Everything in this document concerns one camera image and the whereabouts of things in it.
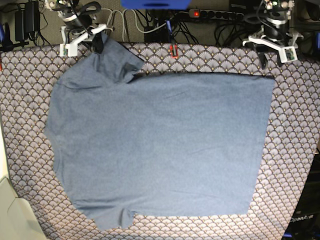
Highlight blue box at top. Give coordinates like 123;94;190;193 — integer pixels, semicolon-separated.
121;0;191;10

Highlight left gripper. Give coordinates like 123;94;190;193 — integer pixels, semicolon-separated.
256;14;289;70

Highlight red and black clamp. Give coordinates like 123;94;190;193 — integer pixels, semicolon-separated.
169;44;179;59

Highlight black power strip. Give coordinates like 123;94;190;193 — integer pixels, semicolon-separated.
187;9;244;21

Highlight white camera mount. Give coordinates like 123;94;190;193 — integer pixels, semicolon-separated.
59;24;107;57
242;28;305;64

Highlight black power adapter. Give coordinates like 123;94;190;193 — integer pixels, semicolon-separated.
14;0;40;42

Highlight white cable bundle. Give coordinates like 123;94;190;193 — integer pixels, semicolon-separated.
99;7;168;42

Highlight fan-patterned tablecloth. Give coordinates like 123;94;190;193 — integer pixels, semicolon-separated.
0;43;320;240

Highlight black OpenArm base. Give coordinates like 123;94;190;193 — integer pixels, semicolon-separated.
282;153;320;240

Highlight blue T-shirt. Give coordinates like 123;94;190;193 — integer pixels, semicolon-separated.
44;36;275;230

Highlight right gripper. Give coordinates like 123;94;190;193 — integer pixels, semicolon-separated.
58;9;104;54

